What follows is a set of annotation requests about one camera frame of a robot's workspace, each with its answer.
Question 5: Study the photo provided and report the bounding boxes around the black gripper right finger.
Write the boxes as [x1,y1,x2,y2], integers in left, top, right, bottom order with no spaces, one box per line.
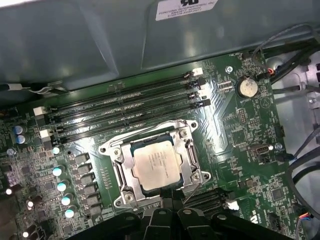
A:
[172,191,297,240]

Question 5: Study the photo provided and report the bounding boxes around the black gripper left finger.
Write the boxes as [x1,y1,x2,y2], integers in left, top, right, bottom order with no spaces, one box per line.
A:
[84,191,176,240]

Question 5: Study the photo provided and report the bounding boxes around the thin metal locking lever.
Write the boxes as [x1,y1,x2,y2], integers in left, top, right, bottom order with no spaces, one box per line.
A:
[182,182,202,204]
[101,119,198,151]

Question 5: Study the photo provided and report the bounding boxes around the silver CPU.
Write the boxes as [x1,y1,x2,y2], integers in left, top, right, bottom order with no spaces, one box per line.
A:
[128,138,186,191]

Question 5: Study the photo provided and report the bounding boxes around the metal socket cover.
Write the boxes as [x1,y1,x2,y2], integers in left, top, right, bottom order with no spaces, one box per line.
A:
[112,126,201,201]

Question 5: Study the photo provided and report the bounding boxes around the CPU socket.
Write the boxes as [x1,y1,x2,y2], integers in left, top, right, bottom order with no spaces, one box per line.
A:
[98,119,212,208]

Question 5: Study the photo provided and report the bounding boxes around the black RAM slot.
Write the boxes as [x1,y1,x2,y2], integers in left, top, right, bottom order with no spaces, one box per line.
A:
[183,188,227,203]
[187,197,238,213]
[33,67,204,116]
[53,98,211,147]
[47,77,211,126]
[39,88,208,139]

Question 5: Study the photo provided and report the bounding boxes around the green motherboard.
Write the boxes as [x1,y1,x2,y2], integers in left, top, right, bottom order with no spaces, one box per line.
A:
[0,53,305,240]

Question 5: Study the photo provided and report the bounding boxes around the round coin battery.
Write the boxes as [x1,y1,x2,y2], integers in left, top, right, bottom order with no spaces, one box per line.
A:
[236,76,259,99]

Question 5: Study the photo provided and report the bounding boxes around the black PC case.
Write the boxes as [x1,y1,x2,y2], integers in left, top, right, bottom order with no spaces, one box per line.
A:
[0,0,320,240]

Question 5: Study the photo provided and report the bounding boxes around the thin grey wire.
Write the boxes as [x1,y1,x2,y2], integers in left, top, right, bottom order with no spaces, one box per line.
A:
[250,23,320,66]

